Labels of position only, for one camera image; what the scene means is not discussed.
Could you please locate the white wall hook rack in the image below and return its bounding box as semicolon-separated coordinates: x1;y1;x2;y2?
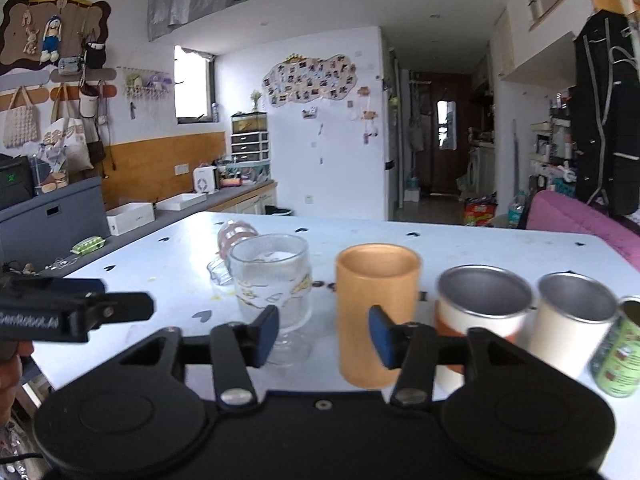
116;66;174;107

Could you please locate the cream knitted tote bag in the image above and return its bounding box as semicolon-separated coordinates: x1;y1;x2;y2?
2;86;40;149

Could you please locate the grey topped counter cabinet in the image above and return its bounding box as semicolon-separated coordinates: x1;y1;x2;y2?
204;179;279;217

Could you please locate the cluttered storage shelf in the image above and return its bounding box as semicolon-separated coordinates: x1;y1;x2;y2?
529;89;577;197

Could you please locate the black hanging bag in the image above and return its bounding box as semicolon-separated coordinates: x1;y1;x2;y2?
82;39;107;69

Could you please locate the white shallow tray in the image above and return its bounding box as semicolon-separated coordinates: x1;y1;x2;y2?
154;192;207;211

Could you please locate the green egg-shaped box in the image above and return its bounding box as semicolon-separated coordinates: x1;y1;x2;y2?
70;234;109;256

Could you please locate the person's left hand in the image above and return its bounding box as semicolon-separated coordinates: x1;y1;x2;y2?
0;342;35;428

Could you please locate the small white appliance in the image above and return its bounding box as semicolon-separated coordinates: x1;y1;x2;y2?
193;165;220;195

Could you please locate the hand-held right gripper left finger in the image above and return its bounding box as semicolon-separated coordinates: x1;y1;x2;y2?
117;304;281;409

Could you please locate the orange wooden cup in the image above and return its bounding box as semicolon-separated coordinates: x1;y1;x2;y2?
335;243;423;390

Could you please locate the brown wall pegboard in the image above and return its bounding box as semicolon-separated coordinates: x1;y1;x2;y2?
0;0;112;77

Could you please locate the clear printed glass goblet cup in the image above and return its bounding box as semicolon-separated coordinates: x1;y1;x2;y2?
228;233;314;367

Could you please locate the clear pink striped glass cup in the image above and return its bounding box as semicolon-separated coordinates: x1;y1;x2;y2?
217;220;259;266

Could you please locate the blue plush doll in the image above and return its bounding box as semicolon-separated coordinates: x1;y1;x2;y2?
39;15;64;64

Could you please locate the pink sofa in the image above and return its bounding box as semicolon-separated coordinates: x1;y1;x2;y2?
526;189;640;262

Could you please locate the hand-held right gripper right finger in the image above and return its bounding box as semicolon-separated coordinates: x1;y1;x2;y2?
368;305;534;409

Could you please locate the black and white drawer unit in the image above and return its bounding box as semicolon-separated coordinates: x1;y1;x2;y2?
230;131;271;164

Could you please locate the black case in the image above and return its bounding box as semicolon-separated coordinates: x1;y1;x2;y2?
0;153;34;211

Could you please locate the small clear star-shaped dish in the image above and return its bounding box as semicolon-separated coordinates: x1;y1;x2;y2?
207;257;236;289

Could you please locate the white metal cup brown band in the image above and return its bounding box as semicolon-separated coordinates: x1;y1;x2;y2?
434;265;534;394

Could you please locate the white cardboard box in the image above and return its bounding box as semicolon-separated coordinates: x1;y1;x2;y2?
105;202;155;236

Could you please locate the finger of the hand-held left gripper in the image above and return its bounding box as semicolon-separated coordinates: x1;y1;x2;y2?
86;291;156;335

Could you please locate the white hanging bucket bag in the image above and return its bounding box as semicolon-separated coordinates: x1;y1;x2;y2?
78;81;101;119

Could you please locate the grey storage cabinet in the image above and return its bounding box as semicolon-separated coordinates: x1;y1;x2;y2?
0;175;109;272

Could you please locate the glass fish tank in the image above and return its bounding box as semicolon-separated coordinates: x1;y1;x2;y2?
230;111;269;134

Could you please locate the window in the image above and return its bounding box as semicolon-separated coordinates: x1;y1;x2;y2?
173;44;216;124

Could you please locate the cloud-shaped photo board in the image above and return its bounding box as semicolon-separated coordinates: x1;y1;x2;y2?
263;53;359;107

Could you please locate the brown wooden door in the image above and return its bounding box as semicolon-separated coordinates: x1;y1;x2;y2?
429;73;472;197

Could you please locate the printed canvas tote bag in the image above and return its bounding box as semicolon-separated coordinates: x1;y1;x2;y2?
41;84;95;171

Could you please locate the green printed can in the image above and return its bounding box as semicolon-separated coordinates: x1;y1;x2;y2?
590;296;640;399

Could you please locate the red printed bag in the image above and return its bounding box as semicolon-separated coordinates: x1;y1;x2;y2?
463;195;499;227

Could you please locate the plain white metal cup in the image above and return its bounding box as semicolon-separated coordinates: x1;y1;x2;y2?
525;272;621;379

